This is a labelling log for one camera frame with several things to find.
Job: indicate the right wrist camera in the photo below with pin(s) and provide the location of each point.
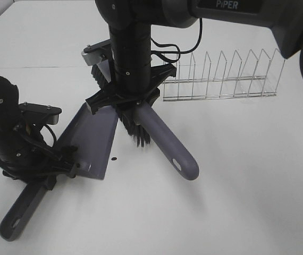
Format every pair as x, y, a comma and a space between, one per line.
97, 53

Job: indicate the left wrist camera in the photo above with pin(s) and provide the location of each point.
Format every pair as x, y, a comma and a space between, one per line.
40, 114

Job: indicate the purple plastic dustpan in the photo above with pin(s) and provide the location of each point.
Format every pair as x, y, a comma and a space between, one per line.
93, 135

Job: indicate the metal wire rack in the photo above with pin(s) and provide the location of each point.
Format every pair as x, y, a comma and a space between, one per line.
222, 76

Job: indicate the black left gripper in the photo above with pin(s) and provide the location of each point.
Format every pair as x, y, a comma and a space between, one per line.
29, 153

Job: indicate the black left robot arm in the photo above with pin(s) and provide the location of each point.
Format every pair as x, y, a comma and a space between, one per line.
10, 114

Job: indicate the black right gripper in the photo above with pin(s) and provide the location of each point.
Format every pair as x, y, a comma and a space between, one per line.
111, 93

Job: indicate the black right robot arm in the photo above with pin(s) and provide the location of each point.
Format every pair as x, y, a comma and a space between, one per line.
129, 52

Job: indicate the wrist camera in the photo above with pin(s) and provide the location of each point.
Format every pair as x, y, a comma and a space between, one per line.
40, 114
97, 53

